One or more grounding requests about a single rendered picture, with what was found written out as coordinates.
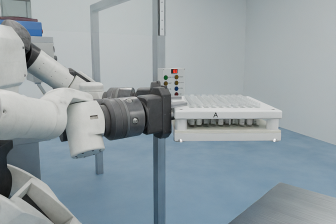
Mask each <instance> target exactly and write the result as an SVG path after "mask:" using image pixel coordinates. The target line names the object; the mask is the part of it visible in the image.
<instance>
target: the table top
mask: <svg viewBox="0 0 336 224"><path fill-rule="evenodd" d="M228 224H336V198H335V197H331V196H328V195H324V194H321V193H317V192H314V191H310V190H307V189H303V188H300V187H296V186H293V185H289V184H286V183H282V182H279V183H278V184H277V185H276V186H274V187H273V188H272V189H271V190H269V191H268V192H267V193H266V194H264V195H263V196H262V197H261V198H259V199H258V200H257V201H256V202H254V203H253V204H252V205H251V206H249V207H248V208H247V209H246V210H244V211H243V212H242V213H241V214H239V215H238V216H237V217H236V218H234V219H233V220H232V221H231V222H229V223H228Z"/></svg>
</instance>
